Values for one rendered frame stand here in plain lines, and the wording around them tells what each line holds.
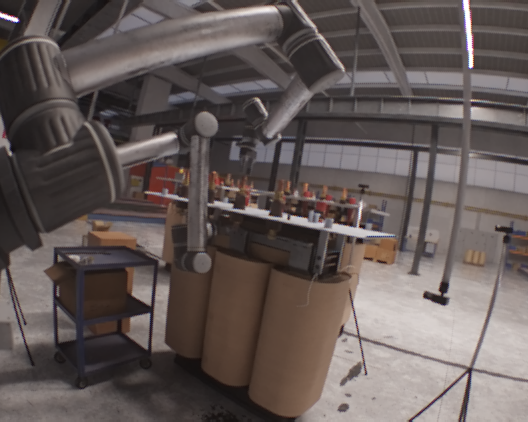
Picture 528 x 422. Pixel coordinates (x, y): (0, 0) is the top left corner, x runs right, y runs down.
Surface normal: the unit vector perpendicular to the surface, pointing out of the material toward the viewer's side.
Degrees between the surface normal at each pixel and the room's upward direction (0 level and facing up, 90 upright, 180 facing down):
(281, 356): 90
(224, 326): 90
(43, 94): 65
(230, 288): 90
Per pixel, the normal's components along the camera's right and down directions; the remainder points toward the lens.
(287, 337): -0.58, -0.07
